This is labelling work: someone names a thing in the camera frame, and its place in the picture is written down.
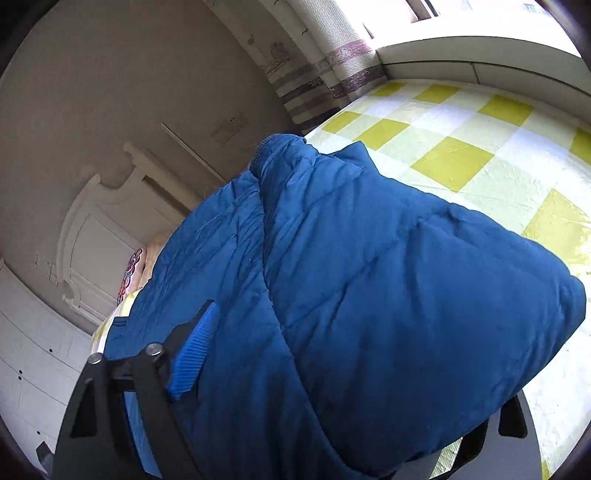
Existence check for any yellow checked bed sheet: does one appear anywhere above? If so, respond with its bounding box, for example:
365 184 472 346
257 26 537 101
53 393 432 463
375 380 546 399
90 79 591 480

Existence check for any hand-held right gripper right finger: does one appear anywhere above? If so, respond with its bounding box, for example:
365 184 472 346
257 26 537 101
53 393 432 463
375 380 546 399
390 390 542 480

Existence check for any white window sill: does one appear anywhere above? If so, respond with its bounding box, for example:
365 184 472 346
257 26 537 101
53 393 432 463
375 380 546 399
376 36 591 97

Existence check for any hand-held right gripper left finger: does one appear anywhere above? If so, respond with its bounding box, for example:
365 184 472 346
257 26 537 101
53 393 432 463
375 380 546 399
52 300 221 480

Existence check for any yellow patterned pillow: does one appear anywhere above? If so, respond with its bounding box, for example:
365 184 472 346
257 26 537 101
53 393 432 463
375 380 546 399
141 231 174 289

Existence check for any white wooden headboard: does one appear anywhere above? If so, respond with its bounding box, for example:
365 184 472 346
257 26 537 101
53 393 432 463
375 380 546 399
56 141 204 324

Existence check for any striped nautical curtain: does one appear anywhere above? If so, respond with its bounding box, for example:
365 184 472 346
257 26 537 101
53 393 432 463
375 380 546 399
203 0 386 125

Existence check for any blue puffer jacket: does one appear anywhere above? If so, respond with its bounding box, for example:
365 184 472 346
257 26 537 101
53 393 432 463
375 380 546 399
102 133 587 480

